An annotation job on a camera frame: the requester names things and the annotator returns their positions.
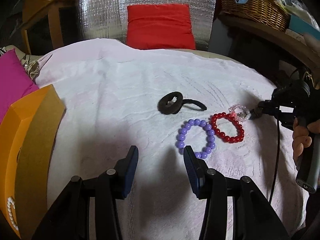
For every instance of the thick black hair scrunchie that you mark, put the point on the thick black hair scrunchie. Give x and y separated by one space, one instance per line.
170 103

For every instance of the person's right hand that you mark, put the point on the person's right hand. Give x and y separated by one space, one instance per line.
301 138

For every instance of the silver insulation foil sheet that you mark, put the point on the silver insulation foil sheet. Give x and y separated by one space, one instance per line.
108 18

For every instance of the white pink towel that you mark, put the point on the white pink towel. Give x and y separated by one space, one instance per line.
111 93

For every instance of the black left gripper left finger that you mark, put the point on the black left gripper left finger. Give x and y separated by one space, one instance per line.
112 185

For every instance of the orange cardboard box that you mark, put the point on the orange cardboard box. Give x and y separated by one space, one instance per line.
28 133

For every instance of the wooden furniture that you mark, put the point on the wooden furniture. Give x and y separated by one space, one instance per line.
41 24

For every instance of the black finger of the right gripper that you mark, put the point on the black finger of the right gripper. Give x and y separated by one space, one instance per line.
263 107

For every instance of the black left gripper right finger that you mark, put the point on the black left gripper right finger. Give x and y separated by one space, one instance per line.
209 184

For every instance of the wicker basket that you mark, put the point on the wicker basket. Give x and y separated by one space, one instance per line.
267 12

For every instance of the magenta cushion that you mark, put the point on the magenta cushion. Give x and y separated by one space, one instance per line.
14 82

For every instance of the red cushion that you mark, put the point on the red cushion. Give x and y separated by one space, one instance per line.
159 26

